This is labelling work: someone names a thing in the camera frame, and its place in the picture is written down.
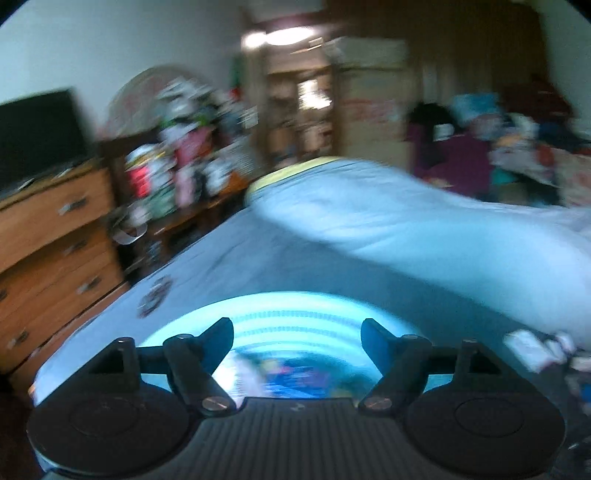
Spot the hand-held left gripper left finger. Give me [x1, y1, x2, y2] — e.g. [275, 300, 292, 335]
[85, 318, 236, 418]

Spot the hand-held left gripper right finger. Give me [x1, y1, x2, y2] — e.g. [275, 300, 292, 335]
[358, 318, 515, 416]

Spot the teal plastic basket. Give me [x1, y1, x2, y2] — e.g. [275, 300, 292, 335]
[30, 291, 421, 476]

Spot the blue bed sheet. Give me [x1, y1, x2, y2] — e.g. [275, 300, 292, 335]
[32, 208, 591, 416]

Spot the white pillow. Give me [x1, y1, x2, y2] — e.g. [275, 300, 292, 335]
[245, 157, 591, 334]

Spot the small white box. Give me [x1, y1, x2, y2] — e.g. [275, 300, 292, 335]
[503, 330, 555, 374]

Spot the wooden dresser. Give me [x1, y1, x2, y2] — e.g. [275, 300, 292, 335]
[0, 161, 131, 376]

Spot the pile of colourful clutter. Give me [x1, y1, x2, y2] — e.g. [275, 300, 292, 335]
[111, 78, 260, 232]

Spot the printed cardboard box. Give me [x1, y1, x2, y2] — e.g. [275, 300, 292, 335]
[329, 37, 413, 168]

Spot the pile of clothes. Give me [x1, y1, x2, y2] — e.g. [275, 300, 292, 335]
[405, 74, 591, 209]

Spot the arched woven screen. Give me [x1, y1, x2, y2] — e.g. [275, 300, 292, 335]
[104, 65, 219, 140]

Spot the black television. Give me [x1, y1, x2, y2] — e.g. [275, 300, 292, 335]
[0, 90, 94, 195]

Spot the ceiling light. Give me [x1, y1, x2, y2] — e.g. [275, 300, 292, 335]
[242, 25, 325, 48]

